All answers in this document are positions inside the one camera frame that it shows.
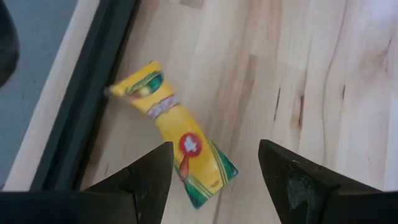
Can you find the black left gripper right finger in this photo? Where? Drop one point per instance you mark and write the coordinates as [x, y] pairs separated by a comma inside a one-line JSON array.
[[286, 183]]

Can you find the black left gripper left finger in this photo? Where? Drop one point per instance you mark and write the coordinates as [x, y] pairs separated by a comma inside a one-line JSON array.
[[149, 183]]

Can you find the yellow green crayon box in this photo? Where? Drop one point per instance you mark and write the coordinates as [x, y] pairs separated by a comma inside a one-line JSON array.
[[183, 130]]

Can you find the dark round object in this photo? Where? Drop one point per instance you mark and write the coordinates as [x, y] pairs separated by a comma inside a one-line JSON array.
[[6, 46]]

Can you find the black aluminium table frame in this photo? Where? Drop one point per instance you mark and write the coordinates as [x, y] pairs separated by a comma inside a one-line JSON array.
[[84, 93]]

